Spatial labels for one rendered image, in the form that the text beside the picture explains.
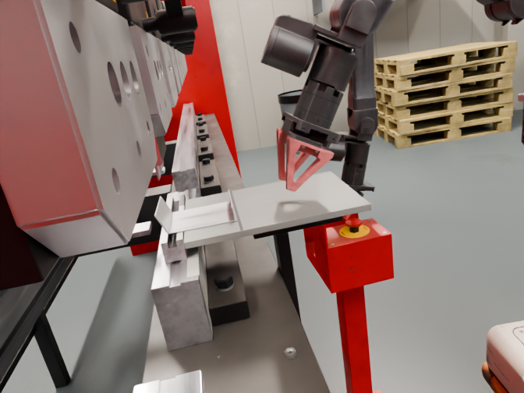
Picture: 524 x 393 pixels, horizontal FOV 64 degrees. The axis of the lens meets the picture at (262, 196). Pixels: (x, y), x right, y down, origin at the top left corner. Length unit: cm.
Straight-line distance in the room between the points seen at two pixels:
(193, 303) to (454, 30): 565
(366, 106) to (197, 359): 70
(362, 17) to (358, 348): 90
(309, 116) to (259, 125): 485
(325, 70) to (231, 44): 478
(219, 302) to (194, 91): 225
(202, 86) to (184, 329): 230
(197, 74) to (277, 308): 227
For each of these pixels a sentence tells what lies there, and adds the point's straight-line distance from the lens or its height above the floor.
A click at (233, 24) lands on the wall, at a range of 536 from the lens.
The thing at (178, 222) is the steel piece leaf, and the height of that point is 100.
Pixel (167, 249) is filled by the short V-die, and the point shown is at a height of 99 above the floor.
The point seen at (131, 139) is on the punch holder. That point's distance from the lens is 18.
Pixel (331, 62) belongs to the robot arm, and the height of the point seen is 119.
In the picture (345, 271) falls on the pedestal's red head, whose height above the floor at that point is 71.
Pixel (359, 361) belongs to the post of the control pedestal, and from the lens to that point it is 127.
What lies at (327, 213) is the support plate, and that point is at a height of 100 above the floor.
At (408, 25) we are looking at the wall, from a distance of 577.
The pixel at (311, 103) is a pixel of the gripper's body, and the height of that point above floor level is 114.
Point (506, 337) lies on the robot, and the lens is 156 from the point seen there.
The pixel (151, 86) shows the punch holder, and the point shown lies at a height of 121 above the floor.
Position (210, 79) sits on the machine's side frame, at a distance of 276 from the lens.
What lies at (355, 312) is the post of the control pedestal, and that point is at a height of 54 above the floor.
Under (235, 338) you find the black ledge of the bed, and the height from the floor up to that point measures 87.
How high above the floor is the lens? 123
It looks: 19 degrees down
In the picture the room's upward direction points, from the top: 9 degrees counter-clockwise
